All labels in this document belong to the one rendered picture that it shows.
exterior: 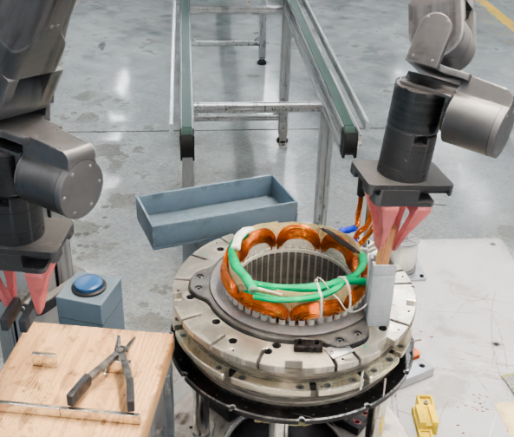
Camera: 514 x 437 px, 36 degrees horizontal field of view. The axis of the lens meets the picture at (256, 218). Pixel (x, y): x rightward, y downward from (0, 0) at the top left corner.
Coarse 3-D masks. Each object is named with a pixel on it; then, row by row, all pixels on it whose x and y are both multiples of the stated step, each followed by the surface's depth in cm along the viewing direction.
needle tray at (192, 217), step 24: (168, 192) 134; (192, 192) 136; (216, 192) 137; (240, 192) 139; (264, 192) 141; (288, 192) 134; (144, 216) 128; (168, 216) 135; (192, 216) 135; (216, 216) 127; (240, 216) 129; (264, 216) 131; (288, 216) 132; (168, 240) 126; (192, 240) 128
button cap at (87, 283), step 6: (84, 276) 115; (90, 276) 115; (96, 276) 115; (78, 282) 114; (84, 282) 114; (90, 282) 114; (96, 282) 114; (102, 282) 115; (78, 288) 113; (84, 288) 113; (90, 288) 113; (96, 288) 113
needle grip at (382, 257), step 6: (396, 228) 93; (390, 234) 92; (390, 240) 93; (384, 246) 93; (390, 246) 93; (378, 252) 94; (384, 252) 94; (390, 252) 94; (378, 258) 94; (384, 258) 94
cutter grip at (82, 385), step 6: (84, 378) 89; (90, 378) 90; (78, 384) 88; (84, 384) 89; (90, 384) 90; (72, 390) 87; (78, 390) 88; (84, 390) 89; (66, 396) 87; (72, 396) 86; (78, 396) 88; (72, 402) 87
